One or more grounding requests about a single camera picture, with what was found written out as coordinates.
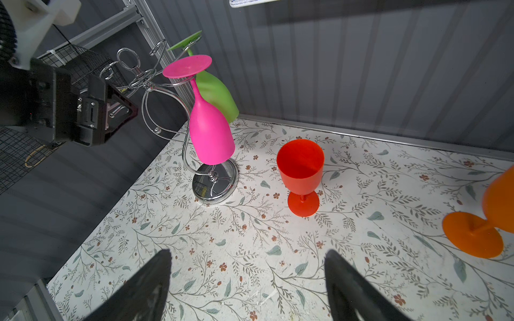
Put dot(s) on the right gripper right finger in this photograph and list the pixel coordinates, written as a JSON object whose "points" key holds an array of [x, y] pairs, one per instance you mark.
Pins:
{"points": [[351, 296]]}

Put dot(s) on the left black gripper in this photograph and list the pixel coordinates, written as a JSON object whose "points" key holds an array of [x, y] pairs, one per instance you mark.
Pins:
{"points": [[60, 112]]}

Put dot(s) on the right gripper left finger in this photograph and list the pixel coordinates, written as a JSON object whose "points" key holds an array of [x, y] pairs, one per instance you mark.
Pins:
{"points": [[143, 296]]}

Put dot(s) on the pink plastic wine glass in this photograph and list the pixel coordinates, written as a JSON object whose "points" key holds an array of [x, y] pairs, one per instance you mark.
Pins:
{"points": [[210, 131]]}

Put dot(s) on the orange plastic wine glass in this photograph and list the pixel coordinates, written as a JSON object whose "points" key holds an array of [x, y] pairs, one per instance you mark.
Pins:
{"points": [[480, 237]]}

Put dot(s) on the red plastic wine glass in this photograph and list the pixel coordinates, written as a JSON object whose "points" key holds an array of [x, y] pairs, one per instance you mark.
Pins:
{"points": [[300, 163]]}

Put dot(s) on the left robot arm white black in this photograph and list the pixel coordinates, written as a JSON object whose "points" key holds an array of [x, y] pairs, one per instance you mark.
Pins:
{"points": [[57, 102]]}

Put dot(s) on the chrome wine glass rack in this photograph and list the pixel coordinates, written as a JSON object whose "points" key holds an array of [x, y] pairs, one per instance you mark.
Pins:
{"points": [[211, 184]]}

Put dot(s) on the left green plastic wine glass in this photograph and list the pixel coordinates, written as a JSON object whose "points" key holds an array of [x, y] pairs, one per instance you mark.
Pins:
{"points": [[210, 87]]}

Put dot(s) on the black wire basket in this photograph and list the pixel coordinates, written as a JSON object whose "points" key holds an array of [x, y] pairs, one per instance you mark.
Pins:
{"points": [[21, 152]]}

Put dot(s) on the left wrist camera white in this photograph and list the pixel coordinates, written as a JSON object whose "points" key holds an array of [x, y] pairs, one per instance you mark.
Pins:
{"points": [[25, 23]]}

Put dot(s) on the white wire mesh basket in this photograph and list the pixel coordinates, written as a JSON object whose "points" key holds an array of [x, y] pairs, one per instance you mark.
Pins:
{"points": [[246, 3]]}

